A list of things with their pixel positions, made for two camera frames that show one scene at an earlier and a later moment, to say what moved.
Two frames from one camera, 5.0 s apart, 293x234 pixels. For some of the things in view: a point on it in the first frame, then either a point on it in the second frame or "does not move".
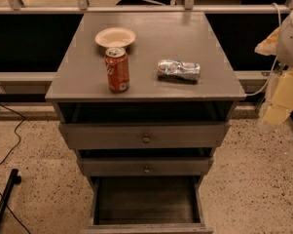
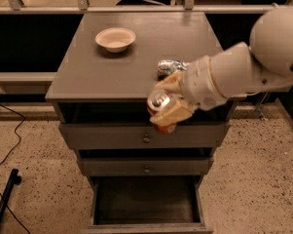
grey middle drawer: (146, 166) does not move
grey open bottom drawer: (146, 205) does not move
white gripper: (290, 41) to (199, 82)
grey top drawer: (145, 135) does not move
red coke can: (118, 69) to (158, 102)
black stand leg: (15, 178) does not move
